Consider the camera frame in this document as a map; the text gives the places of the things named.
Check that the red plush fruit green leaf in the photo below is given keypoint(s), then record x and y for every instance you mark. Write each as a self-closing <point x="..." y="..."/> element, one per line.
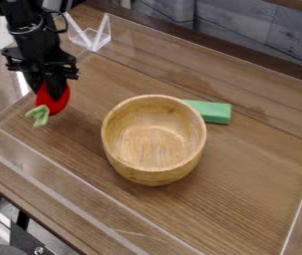
<point x="45" y="106"/>

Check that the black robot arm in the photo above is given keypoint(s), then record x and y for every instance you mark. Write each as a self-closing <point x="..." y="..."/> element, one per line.
<point x="24" y="12"/>

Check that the wooden bowl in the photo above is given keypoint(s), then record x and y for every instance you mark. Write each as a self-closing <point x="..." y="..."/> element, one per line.
<point x="154" y="139"/>

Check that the clear acrylic corner bracket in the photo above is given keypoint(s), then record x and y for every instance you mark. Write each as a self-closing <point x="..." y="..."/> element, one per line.
<point x="89" y="38"/>

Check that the green sponge block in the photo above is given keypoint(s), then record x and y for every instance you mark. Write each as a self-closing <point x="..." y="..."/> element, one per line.
<point x="215" y="113"/>

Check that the black metal device base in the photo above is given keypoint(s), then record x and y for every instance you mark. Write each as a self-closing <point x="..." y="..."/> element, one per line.
<point x="25" y="242"/>

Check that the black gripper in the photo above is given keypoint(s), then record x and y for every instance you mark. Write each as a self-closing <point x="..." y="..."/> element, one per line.
<point x="37" y="55"/>

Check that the clear acrylic tray enclosure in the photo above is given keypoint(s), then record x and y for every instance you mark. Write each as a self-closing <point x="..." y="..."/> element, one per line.
<point x="237" y="206"/>

